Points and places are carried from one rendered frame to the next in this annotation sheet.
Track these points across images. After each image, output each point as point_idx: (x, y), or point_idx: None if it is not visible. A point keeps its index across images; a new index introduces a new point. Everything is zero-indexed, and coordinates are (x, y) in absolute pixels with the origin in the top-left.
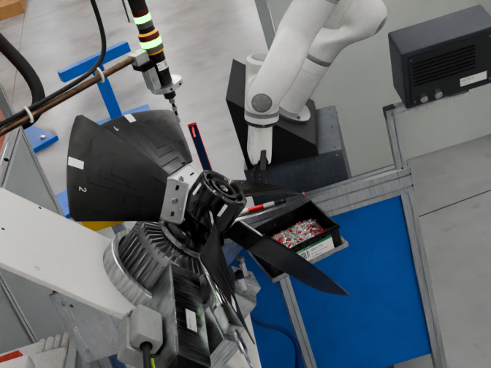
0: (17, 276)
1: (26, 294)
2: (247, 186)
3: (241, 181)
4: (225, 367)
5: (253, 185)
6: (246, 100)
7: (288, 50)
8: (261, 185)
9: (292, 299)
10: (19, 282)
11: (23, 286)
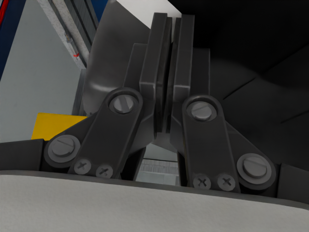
0: (71, 100)
1: (76, 81)
2: (246, 121)
3: (121, 86)
4: None
5: (252, 100)
6: None
7: None
8: (221, 43)
9: None
10: (74, 95)
11: (71, 87)
